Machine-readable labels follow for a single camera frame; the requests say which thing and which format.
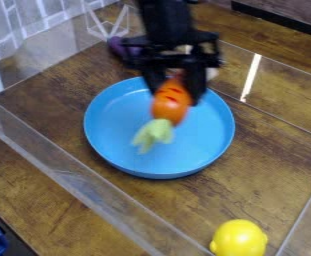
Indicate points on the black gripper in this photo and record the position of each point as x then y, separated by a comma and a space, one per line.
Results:
153, 57

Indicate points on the orange toy carrot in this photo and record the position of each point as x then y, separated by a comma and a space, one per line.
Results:
170, 105

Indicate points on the blue round plate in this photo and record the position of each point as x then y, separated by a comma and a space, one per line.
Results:
121, 110

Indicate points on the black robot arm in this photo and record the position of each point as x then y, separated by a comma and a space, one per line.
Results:
167, 22

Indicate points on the purple toy eggplant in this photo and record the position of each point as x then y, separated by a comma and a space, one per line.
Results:
123, 52

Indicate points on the black bar top right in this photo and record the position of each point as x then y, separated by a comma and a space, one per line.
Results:
272, 17

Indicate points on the yellow toy lemon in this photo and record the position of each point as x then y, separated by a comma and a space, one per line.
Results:
238, 238

